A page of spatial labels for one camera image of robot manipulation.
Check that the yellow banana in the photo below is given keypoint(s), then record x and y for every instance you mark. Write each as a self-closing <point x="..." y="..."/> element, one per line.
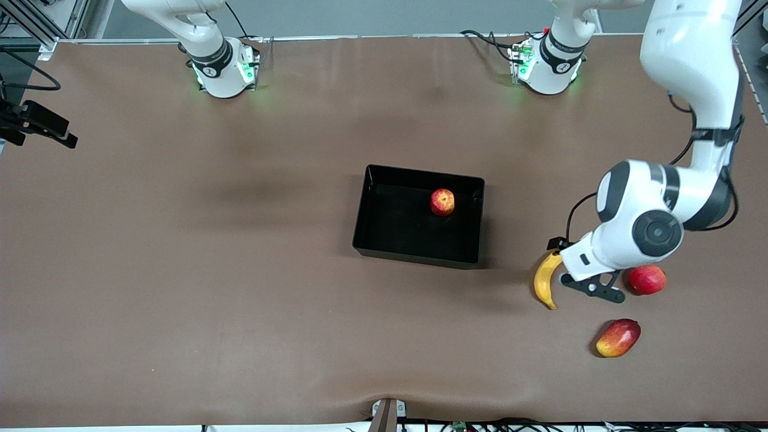
<point x="543" y="285"/>

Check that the red yellow apple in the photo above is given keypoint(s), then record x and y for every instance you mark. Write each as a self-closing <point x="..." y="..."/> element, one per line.
<point x="443" y="202"/>

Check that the black rectangular plastic box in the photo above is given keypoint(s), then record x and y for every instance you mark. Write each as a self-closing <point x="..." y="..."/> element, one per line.
<point x="396" y="228"/>

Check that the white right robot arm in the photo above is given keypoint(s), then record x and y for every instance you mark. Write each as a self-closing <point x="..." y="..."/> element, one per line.
<point x="225" y="84"/>

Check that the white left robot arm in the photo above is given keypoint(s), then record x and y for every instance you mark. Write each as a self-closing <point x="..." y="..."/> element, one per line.
<point x="690" y="54"/>

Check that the red round fruit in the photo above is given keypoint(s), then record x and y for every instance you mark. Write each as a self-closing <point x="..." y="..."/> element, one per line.
<point x="648" y="280"/>

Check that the red yellow mango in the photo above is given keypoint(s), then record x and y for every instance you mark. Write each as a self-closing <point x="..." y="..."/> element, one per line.
<point x="618" y="338"/>

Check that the brown table cover mat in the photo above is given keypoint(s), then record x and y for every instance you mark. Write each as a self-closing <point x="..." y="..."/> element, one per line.
<point x="180" y="270"/>

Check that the metal table edge bracket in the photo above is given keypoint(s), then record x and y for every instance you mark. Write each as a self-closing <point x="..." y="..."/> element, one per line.
<point x="387" y="417"/>

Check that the aluminium frame profile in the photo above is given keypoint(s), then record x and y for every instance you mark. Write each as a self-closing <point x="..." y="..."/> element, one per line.
<point x="36" y="27"/>

